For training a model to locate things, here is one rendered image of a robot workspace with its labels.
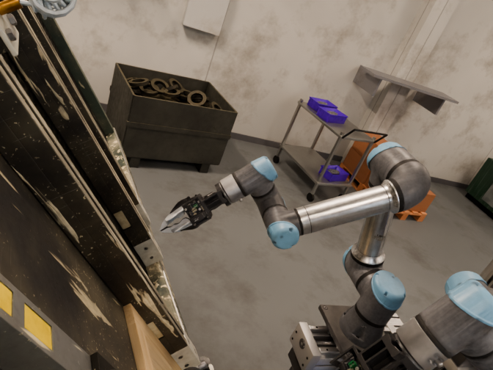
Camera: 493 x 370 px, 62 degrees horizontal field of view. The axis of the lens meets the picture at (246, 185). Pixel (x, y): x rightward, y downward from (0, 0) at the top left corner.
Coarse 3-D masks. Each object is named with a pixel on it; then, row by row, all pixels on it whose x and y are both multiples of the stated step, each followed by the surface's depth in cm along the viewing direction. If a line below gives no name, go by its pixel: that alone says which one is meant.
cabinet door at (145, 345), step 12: (132, 312) 93; (132, 324) 90; (144, 324) 98; (132, 336) 88; (144, 336) 93; (132, 348) 86; (144, 348) 88; (156, 348) 100; (144, 360) 84; (156, 360) 95; (168, 360) 106
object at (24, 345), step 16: (16, 288) 40; (16, 304) 39; (32, 304) 42; (0, 320) 35; (16, 320) 37; (48, 320) 44; (0, 336) 37; (16, 336) 37; (32, 336) 39; (64, 336) 46; (0, 352) 38; (16, 352) 38; (32, 352) 39; (48, 352) 41; (64, 352) 44; (80, 352) 48; (0, 368) 39; (16, 368) 40; (32, 368) 41; (48, 368) 42; (64, 368) 43; (80, 368) 46
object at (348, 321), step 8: (344, 312) 143; (352, 312) 138; (344, 320) 139; (352, 320) 136; (360, 320) 134; (344, 328) 138; (352, 328) 136; (360, 328) 134; (368, 328) 133; (376, 328) 133; (352, 336) 135; (360, 336) 135; (368, 336) 134; (376, 336) 134; (360, 344) 135; (368, 344) 134
